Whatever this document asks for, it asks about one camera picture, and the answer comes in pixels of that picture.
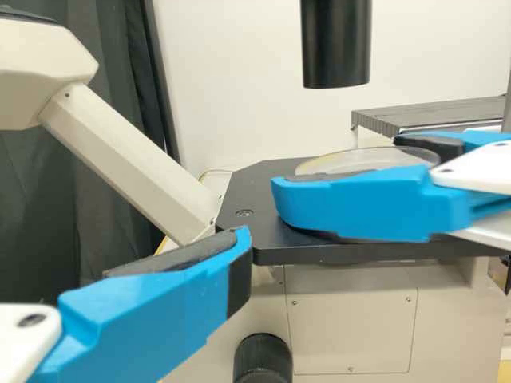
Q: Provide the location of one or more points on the petri dish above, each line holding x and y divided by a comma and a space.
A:
359, 159

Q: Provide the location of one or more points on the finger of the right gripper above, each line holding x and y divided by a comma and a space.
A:
359, 203

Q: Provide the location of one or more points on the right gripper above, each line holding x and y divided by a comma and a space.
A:
483, 167

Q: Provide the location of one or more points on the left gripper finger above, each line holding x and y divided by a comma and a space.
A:
151, 319

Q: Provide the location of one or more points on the cream microscope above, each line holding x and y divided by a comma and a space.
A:
351, 319

